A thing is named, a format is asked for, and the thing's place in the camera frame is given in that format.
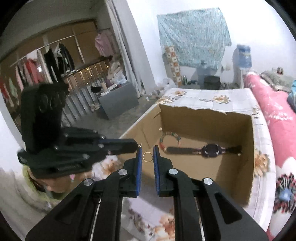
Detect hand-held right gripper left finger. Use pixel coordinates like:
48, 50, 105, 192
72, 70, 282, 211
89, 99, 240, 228
25, 146, 142, 241

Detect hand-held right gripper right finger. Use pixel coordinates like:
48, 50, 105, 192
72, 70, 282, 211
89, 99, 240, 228
153, 145, 270, 241

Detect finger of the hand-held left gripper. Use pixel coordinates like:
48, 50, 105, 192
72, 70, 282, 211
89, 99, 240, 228
101, 138, 139, 156

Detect multicolour bead bracelet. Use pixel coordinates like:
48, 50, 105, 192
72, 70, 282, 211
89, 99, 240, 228
159, 132, 182, 152

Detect brown cardboard box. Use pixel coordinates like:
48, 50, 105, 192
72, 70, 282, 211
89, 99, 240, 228
118, 104, 255, 207

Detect dark blue smartwatch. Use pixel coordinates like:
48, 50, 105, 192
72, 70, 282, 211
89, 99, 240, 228
166, 144, 242, 158

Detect grey cabinet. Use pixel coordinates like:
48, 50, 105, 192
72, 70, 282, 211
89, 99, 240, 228
96, 82, 139, 120

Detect white flat box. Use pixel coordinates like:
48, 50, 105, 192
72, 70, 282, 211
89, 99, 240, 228
100, 84, 118, 95

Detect white fluffy blanket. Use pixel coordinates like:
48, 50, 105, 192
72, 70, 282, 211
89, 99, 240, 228
0, 167, 60, 232

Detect row of hanging clothes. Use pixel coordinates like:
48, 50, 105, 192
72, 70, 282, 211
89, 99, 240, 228
0, 58, 44, 109

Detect pale stuffed plastic bag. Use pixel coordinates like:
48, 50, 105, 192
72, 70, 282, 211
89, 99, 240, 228
107, 57, 127, 86

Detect white plastic bag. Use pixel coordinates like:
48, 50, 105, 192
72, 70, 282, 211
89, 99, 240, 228
151, 77, 177, 100

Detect black hanging jacket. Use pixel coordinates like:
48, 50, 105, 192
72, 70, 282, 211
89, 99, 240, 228
44, 44, 75, 81

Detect metal railing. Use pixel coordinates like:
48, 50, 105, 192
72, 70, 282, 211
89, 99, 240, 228
60, 59, 111, 121

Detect white curtain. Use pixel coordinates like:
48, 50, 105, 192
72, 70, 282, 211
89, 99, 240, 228
109, 0, 148, 98

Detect checkered patterned cloth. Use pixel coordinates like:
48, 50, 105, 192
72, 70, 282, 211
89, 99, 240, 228
165, 46, 183, 87

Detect pink hanging clothes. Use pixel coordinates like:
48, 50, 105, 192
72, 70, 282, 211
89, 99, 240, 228
95, 30, 116, 57

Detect black round bag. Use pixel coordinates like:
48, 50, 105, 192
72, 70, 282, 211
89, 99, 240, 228
204, 75, 221, 90

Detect brown wooden wardrobe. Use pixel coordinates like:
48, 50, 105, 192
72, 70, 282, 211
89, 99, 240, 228
0, 19, 99, 70

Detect white water dispenser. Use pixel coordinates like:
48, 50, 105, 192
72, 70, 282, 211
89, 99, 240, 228
232, 50, 249, 88

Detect pink floral blanket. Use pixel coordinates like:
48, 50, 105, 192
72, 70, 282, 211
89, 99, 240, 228
243, 72, 296, 239

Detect blue water bottle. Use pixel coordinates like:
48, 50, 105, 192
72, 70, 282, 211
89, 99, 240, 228
236, 44, 252, 69

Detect grey fuzzy blanket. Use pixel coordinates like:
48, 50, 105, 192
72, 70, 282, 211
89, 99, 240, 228
260, 71, 296, 93

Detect blue printed blanket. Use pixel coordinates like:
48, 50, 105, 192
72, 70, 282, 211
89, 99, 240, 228
287, 80, 296, 107

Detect blue patterned wall cloth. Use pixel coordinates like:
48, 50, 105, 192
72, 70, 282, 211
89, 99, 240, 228
157, 7, 232, 70

